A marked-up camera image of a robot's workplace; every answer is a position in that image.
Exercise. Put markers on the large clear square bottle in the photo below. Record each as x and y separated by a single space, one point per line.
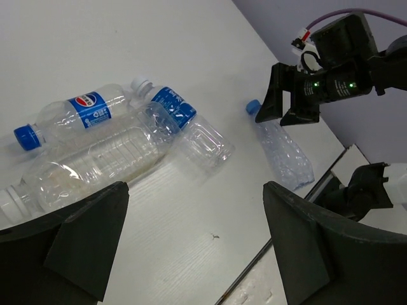
120 149

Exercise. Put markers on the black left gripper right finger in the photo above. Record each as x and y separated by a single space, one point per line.
324 258

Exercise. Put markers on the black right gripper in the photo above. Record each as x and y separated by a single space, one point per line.
349 80

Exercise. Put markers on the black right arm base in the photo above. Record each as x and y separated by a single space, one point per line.
372 186

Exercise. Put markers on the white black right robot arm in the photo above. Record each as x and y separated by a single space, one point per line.
339 60

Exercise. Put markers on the crushed bluish blue cap bottle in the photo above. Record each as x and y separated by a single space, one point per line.
290 166

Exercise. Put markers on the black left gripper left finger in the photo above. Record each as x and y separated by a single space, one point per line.
64 257

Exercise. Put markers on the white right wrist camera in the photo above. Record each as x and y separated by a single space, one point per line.
305 50

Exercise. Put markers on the blue cap Pepsi bottle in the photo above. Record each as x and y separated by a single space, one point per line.
64 119

